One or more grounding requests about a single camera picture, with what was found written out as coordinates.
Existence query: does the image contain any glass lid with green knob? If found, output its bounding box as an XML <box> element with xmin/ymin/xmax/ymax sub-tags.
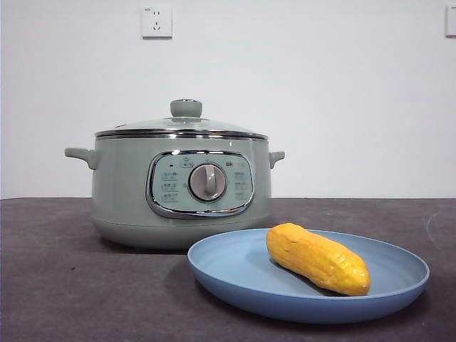
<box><xmin>94</xmin><ymin>99</ymin><xmax>268</xmax><ymax>140</ymax></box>

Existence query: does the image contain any yellow corn cob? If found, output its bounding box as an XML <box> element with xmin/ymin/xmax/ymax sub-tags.
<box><xmin>266</xmin><ymin>222</ymin><xmax>372</xmax><ymax>296</ymax></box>

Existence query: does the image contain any blue round plate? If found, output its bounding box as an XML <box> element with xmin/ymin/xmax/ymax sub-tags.
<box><xmin>187</xmin><ymin>228</ymin><xmax>430</xmax><ymax>324</ymax></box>

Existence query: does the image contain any pale green electric steamer pot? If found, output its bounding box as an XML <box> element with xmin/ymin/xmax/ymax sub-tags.
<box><xmin>64</xmin><ymin>134</ymin><xmax>286</xmax><ymax>250</ymax></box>

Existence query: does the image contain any white wall socket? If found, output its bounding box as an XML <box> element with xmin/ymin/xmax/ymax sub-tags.
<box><xmin>142</xmin><ymin>5</ymin><xmax>173</xmax><ymax>40</ymax></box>

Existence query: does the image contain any white wall plate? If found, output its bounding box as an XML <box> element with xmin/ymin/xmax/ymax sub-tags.
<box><xmin>445</xmin><ymin>5</ymin><xmax>456</xmax><ymax>38</ymax></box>

